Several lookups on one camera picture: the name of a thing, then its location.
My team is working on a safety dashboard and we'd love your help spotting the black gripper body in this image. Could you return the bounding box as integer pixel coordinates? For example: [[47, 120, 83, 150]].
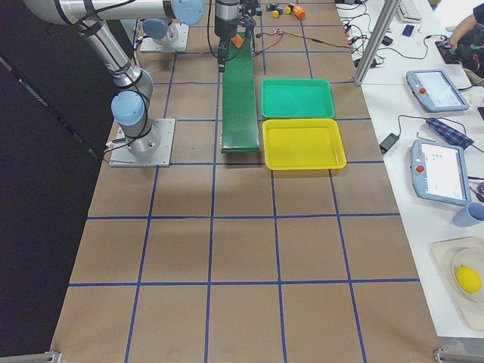
[[215, 0, 239, 38], [241, 0, 261, 17]]

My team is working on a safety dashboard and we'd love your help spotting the plain orange cylinder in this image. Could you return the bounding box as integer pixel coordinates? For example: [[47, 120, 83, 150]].
[[231, 33, 245, 49]]

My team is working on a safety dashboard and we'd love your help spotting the orange cylinder with numbers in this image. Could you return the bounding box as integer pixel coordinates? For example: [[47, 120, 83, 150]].
[[293, 5, 306, 20]]

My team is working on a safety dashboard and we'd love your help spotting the green plastic tray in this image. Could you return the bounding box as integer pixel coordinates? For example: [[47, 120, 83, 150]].
[[261, 79, 335, 119]]

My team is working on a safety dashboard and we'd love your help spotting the green conveyor belt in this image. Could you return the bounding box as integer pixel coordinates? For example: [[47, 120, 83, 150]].
[[222, 40, 259, 153]]

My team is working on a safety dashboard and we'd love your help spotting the yellow plastic tray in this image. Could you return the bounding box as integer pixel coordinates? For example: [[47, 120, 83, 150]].
[[262, 118, 346, 171]]

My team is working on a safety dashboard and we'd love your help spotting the black power adapter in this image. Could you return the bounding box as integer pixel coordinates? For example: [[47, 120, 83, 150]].
[[379, 133, 399, 154]]

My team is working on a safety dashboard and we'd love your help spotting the far teach pendant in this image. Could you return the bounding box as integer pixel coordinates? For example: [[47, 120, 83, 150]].
[[406, 70, 469, 113]]

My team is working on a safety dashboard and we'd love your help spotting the teach pendant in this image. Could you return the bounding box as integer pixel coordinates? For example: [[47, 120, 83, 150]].
[[406, 70, 469, 113], [411, 139, 471, 206]]

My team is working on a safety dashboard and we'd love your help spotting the person at desk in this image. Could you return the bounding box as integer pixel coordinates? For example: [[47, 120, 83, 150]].
[[446, 3, 483, 77]]

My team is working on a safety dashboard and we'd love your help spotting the blue plaid cloth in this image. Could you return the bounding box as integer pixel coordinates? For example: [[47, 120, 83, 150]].
[[426, 117, 474, 149]]

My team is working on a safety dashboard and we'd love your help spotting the near teach pendant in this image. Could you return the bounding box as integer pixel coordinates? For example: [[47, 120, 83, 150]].
[[411, 139, 471, 206]]

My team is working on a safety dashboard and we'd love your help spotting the blue cup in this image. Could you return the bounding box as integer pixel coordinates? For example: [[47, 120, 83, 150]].
[[452, 203, 484, 228]]

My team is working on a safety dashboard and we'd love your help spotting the white bowl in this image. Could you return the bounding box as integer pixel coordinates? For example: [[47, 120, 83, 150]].
[[451, 247, 483, 303]]

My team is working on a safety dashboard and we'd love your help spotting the yellow lemon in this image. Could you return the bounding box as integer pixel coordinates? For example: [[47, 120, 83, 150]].
[[455, 265, 482, 294]]

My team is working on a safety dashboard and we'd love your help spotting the red black wire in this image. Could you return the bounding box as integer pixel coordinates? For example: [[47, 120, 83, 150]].
[[253, 29, 356, 56]]

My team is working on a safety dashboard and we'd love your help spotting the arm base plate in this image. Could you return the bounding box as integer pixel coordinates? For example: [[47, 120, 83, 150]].
[[109, 118, 175, 167], [140, 19, 189, 53]]

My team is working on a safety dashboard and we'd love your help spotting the aluminium frame post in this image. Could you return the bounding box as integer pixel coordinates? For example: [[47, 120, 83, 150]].
[[354, 0, 399, 86]]

